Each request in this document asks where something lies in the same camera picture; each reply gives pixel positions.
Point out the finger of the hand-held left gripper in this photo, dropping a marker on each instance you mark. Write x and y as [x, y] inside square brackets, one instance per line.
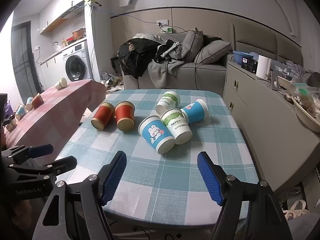
[41, 150]
[66, 162]

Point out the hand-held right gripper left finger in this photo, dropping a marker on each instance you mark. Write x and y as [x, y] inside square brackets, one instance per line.
[113, 177]

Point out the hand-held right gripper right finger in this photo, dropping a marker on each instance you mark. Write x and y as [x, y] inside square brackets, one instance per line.
[210, 177]

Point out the blue rabbit paper cup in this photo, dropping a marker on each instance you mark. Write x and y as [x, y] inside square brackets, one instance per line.
[153, 135]
[195, 110]

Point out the red paper cup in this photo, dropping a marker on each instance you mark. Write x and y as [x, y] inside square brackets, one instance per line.
[38, 101]
[102, 116]
[124, 116]

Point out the white green paper cup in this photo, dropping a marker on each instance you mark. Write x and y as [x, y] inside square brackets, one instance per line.
[168, 101]
[176, 126]

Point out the blue checkered tablecloth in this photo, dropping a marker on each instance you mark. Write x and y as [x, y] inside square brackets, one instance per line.
[155, 175]

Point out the pink checkered tablecloth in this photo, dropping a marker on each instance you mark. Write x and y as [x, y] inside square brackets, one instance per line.
[62, 110]

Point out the grey cabinet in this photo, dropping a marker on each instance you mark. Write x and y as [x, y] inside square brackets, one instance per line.
[262, 120]

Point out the dark door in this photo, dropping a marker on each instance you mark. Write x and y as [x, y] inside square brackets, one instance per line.
[23, 60]

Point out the white tote bag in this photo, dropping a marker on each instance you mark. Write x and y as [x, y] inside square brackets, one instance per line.
[296, 208]

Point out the white washing machine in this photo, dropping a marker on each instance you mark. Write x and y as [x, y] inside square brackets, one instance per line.
[77, 62]

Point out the grey sofa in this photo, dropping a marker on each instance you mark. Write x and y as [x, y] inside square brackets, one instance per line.
[207, 76]

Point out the beige bowl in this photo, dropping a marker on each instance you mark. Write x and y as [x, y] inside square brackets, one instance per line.
[306, 120]

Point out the grey hoodie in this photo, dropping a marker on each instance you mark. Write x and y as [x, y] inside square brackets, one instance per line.
[162, 70]

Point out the black box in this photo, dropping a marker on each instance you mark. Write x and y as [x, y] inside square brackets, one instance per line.
[249, 65]

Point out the orange cooking pot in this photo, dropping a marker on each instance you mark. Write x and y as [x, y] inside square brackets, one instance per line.
[78, 34]

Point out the white paper towel roll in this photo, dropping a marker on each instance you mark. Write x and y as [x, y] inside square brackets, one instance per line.
[263, 67]

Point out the pile of dark clothes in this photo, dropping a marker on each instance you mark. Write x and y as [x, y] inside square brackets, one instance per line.
[136, 55]

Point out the grey pillow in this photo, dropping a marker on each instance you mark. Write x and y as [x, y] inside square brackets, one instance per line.
[212, 51]
[193, 45]

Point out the blue plastic basin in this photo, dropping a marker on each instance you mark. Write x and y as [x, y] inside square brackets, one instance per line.
[240, 53]

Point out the range hood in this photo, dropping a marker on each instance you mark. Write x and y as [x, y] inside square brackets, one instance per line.
[73, 10]

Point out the grey upholstered headboard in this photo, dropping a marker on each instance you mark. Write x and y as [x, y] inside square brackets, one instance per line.
[252, 36]

